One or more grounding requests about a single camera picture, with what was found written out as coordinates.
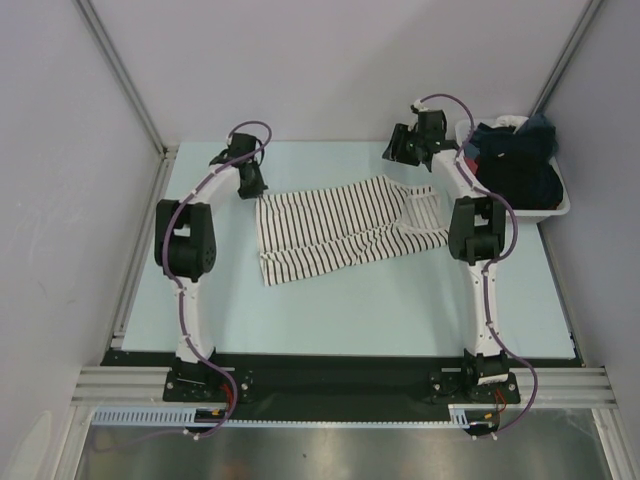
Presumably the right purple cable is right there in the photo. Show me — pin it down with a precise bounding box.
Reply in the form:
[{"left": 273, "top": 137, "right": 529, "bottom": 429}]
[{"left": 412, "top": 92, "right": 541, "bottom": 441}]

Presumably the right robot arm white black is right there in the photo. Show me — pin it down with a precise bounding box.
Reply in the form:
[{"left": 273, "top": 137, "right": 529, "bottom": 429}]
[{"left": 382, "top": 107, "right": 509, "bottom": 402}]

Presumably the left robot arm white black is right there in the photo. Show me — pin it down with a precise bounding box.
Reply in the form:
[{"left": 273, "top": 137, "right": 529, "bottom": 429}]
[{"left": 154, "top": 132, "right": 266, "bottom": 402}]

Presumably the white slotted cable duct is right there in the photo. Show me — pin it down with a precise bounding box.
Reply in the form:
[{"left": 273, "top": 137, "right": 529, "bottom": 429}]
[{"left": 92, "top": 403, "right": 501, "bottom": 429}]

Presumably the right aluminium corner post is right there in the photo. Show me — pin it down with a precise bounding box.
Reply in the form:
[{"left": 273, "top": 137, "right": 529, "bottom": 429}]
[{"left": 529, "top": 0, "right": 608, "bottom": 116}]

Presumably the dark clothes pile in basket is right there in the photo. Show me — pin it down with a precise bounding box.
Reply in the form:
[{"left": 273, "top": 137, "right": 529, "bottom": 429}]
[{"left": 462, "top": 114, "right": 566, "bottom": 211}]

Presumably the left aluminium corner post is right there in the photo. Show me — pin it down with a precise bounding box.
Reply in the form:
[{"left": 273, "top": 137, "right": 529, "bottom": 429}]
[{"left": 72, "top": 0, "right": 174, "bottom": 159}]

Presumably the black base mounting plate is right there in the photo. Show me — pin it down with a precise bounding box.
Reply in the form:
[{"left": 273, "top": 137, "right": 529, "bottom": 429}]
[{"left": 101, "top": 350, "right": 521, "bottom": 423}]

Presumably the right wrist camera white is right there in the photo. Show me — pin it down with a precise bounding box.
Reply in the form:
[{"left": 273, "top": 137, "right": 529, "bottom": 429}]
[{"left": 411, "top": 100, "right": 428, "bottom": 113}]

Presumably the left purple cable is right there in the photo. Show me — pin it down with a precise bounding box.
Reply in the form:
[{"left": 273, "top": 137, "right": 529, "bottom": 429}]
[{"left": 94, "top": 121, "right": 274, "bottom": 446}]

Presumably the aluminium corner post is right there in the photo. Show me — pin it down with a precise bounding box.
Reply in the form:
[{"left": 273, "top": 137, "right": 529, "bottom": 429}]
[
  {"left": 72, "top": 0, "right": 174, "bottom": 159},
  {"left": 529, "top": 0, "right": 608, "bottom": 116}
]

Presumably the aluminium front rail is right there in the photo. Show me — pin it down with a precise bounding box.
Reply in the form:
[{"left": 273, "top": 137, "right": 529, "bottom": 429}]
[{"left": 71, "top": 366, "right": 617, "bottom": 409}]

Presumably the purple cable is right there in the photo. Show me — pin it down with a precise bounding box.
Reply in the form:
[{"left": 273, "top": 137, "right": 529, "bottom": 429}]
[
  {"left": 94, "top": 121, "right": 274, "bottom": 446},
  {"left": 412, "top": 92, "right": 541, "bottom": 441}
]

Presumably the black white striped tank top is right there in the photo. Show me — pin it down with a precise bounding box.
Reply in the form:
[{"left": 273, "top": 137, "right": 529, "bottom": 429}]
[{"left": 255, "top": 175, "right": 448, "bottom": 286}]

